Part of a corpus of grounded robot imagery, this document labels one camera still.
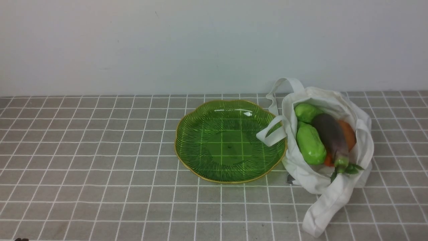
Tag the purple eggplant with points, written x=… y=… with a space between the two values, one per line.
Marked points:
x=332 y=136

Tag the white cloth tote bag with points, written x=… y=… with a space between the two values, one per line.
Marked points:
x=285 y=94

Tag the green glass plate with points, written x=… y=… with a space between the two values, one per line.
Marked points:
x=217 y=142

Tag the green chayote back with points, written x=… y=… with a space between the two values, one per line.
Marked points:
x=305 y=112

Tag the green chayote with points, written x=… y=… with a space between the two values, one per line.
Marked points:
x=305 y=112
x=310 y=144

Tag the green chayote front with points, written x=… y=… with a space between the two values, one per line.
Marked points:
x=310 y=144

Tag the orange vegetable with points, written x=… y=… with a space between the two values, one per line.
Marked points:
x=350 y=138

